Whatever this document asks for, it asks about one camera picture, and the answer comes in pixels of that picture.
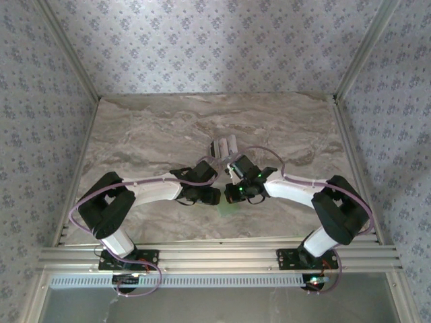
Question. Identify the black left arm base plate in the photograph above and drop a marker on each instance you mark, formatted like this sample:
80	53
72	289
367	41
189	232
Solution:
151	257

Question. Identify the aluminium side rail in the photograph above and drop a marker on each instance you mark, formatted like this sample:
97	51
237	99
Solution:
351	151
84	151

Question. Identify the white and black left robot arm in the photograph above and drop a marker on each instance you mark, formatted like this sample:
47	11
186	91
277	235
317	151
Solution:
158	190

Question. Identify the grey metal sheet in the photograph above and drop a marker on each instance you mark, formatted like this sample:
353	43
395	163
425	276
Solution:
219	306

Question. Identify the aluminium mounting rail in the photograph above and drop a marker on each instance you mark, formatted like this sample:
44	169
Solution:
219	255

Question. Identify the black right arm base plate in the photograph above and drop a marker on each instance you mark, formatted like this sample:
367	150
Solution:
286	259

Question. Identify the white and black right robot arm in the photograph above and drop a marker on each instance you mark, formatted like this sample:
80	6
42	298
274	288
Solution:
289	190

